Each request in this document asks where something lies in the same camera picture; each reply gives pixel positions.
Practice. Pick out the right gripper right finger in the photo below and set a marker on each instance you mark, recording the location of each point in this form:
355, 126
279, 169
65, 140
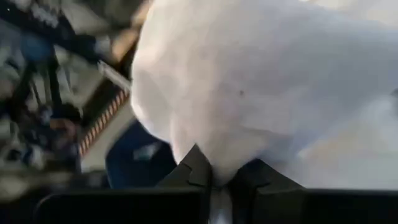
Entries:
295, 208

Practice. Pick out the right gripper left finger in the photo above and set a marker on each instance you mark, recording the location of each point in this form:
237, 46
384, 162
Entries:
124, 208

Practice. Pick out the white garment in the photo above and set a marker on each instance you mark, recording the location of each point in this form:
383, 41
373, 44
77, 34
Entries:
264, 93

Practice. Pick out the navy white striped fabric bin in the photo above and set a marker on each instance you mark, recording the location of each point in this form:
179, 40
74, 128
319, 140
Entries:
130, 168

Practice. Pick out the orange white striped strip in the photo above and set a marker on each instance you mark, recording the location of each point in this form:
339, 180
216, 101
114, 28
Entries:
102, 121

